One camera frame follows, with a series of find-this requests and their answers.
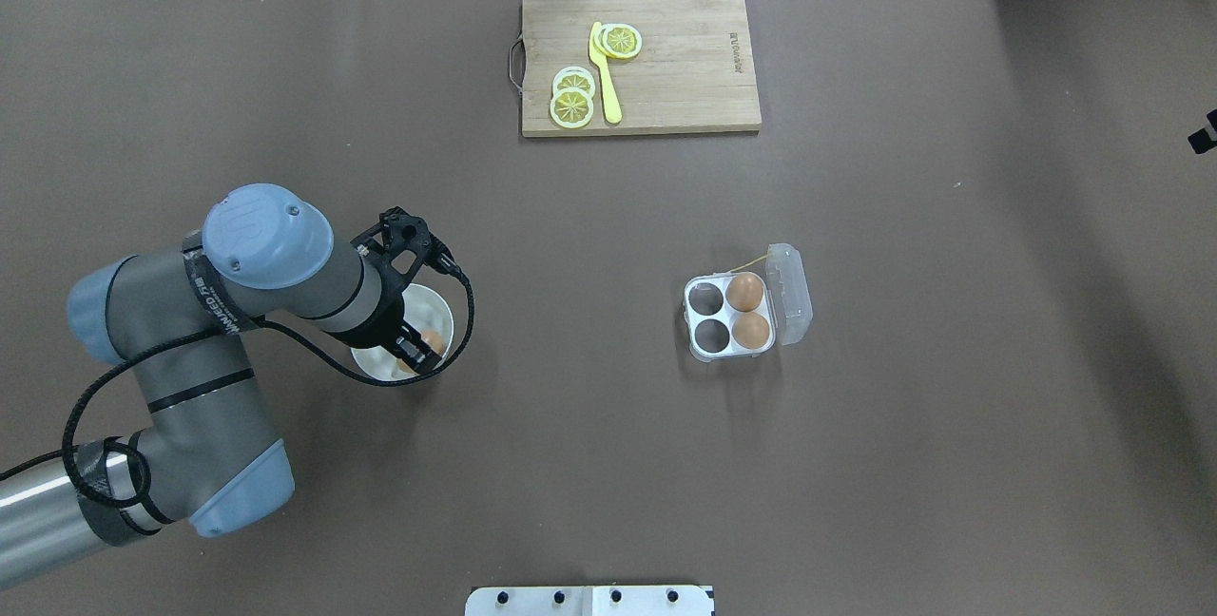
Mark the yellow rubber band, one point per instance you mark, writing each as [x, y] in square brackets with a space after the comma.
[746, 263]

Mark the clear plastic egg box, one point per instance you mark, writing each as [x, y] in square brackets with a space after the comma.
[787, 306]

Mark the brown egg box slot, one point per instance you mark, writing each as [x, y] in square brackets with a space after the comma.
[751, 330]
[745, 292]

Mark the brown egg near box slot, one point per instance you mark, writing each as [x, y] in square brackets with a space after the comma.
[751, 330]

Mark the lemon slice near knife tip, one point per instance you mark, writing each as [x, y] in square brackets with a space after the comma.
[618, 41]

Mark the brown egg from bowl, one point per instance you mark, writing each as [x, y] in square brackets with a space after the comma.
[434, 341]

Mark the wooden cutting board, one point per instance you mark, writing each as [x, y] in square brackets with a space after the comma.
[695, 74]

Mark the upper lemon slice of pair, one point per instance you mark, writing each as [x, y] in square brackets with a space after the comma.
[572, 77]

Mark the white bowl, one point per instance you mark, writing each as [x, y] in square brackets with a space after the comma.
[427, 312]

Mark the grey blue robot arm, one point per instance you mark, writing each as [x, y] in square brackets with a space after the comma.
[176, 429]

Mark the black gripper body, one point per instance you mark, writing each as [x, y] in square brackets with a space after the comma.
[384, 320]

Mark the brown egg far box slot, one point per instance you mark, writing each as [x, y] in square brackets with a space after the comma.
[745, 292]

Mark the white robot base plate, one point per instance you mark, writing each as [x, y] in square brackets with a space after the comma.
[592, 600]

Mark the yellow plastic knife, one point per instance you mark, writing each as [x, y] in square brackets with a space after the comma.
[611, 105]

